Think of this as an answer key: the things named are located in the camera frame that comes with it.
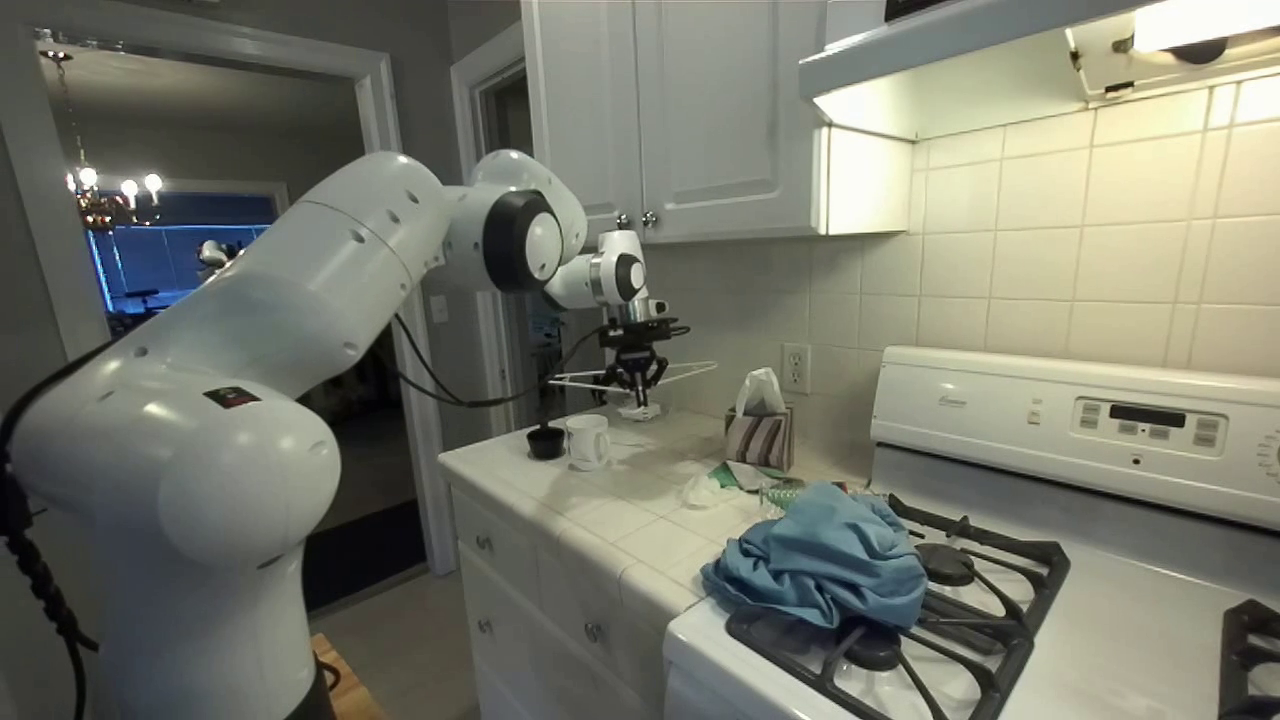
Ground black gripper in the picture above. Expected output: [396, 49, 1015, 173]
[598, 311, 698, 406]

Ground white lower kitchen cabinet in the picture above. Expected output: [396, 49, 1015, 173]
[444, 475, 672, 720]

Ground white upper cabinet body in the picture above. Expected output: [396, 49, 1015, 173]
[811, 123, 921, 244]

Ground white mug blue flowers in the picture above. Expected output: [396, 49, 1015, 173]
[559, 411, 619, 475]

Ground crumpled clear plastic wrap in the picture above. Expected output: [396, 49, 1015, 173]
[675, 475, 723, 514]

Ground green cleaning cloth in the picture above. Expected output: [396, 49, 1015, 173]
[703, 457, 811, 512]

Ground blue cloth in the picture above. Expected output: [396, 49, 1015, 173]
[702, 479, 934, 630]

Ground wooden board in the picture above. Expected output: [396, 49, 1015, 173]
[308, 627, 399, 720]

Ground white gas stove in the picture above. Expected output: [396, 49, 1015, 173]
[660, 344, 1280, 720]

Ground white range hood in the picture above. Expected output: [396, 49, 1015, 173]
[798, 0, 1280, 144]

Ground blue glowing screen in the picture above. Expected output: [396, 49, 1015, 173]
[84, 214, 277, 322]

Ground lit chandelier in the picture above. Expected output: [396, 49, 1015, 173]
[60, 158, 171, 231]

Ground black hood lamp socket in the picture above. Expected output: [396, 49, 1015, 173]
[1166, 35, 1233, 69]

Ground white wall outlet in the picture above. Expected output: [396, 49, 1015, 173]
[778, 339, 817, 400]

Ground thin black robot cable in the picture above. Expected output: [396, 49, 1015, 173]
[389, 309, 607, 411]

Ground white door frame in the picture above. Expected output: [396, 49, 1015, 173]
[0, 0, 468, 579]

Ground black corrugated cable conduit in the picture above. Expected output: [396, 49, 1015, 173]
[0, 457, 103, 720]

